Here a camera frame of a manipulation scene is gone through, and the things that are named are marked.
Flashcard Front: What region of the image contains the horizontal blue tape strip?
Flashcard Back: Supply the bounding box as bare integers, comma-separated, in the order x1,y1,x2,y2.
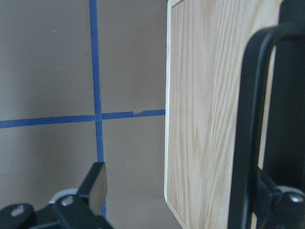
0,109,165,129

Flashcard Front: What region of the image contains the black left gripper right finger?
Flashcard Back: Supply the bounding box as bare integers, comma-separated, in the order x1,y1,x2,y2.
250,167,305,229

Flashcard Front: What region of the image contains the light wood drawer cabinet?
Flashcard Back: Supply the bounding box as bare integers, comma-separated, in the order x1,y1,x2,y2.
164,0,281,229

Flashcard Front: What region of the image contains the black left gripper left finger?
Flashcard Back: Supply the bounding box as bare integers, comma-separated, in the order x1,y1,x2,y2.
0,162,112,229

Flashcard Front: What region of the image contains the vertical blue tape strip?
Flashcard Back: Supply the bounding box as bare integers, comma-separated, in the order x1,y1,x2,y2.
88,0,107,219

